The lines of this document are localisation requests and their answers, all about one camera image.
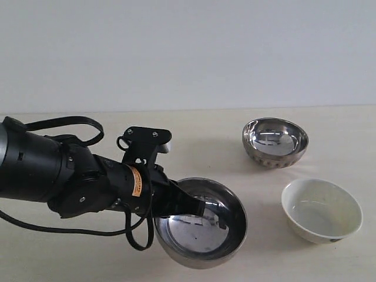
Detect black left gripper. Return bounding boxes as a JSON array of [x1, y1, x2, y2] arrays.
[[101, 157, 206, 217]]

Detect smooth steel bowl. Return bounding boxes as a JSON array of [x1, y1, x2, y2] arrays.
[[155, 177, 248, 269]]

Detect ribbed steel bowl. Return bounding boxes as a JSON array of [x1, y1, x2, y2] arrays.
[[241, 117, 309, 169]]

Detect white ceramic bowl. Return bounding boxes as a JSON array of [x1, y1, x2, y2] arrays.
[[281, 179, 364, 244]]

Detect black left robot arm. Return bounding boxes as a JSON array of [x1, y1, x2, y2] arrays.
[[1, 116, 205, 219]]

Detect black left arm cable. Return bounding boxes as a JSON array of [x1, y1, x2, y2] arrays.
[[0, 116, 155, 252]]

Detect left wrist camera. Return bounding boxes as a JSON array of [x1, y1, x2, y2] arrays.
[[116, 126, 172, 169]]

